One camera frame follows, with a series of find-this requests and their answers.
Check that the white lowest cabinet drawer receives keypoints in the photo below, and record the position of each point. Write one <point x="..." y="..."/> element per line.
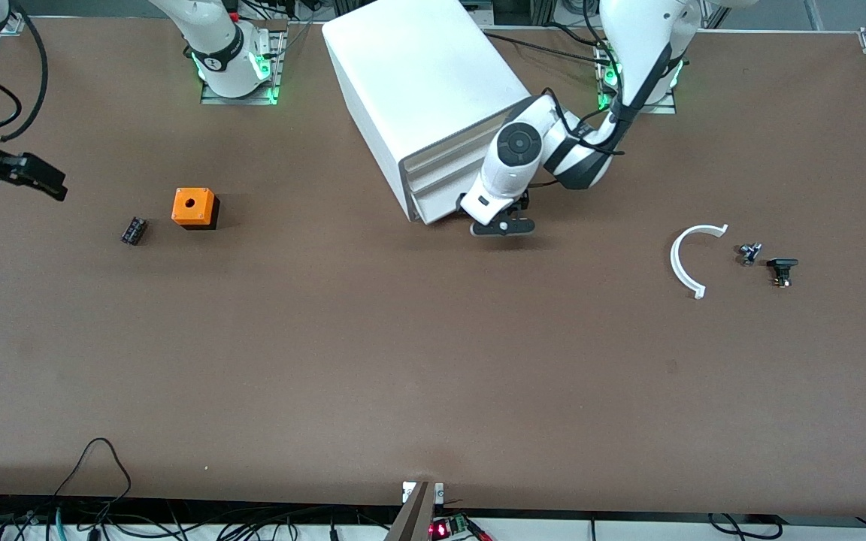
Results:
<point x="437" y="199"/>

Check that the white drawer cabinet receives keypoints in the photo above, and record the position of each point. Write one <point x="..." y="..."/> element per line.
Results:
<point x="418" y="68"/>

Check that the white intermediate cabinet drawer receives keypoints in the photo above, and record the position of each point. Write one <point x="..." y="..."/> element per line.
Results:
<point x="440" y="169"/>

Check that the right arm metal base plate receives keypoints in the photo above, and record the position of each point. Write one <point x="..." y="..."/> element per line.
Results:
<point x="274" y="89"/>

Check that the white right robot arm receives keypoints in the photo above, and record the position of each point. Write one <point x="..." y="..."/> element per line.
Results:
<point x="215" y="45"/>

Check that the orange button box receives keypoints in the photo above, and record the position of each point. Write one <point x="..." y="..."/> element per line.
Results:
<point x="192" y="204"/>

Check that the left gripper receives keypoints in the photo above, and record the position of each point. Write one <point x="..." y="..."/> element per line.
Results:
<point x="522" y="202"/>

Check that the small black contact block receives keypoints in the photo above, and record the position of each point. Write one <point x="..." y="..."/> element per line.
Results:
<point x="134" y="231"/>

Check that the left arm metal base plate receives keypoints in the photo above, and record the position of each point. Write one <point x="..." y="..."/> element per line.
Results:
<point x="666" y="108"/>

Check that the white uppermost cabinet drawer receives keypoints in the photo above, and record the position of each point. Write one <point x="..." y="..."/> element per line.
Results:
<point x="448" y="146"/>

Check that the small grey metal part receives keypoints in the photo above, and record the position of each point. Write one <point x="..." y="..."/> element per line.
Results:
<point x="749" y="254"/>

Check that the small black button part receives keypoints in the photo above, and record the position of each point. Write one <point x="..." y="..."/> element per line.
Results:
<point x="782" y="265"/>

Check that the circuit board with red display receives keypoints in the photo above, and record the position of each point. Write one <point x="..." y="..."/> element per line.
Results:
<point x="448" y="528"/>

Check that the white curved plastic bracket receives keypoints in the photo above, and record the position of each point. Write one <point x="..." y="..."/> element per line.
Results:
<point x="676" y="259"/>

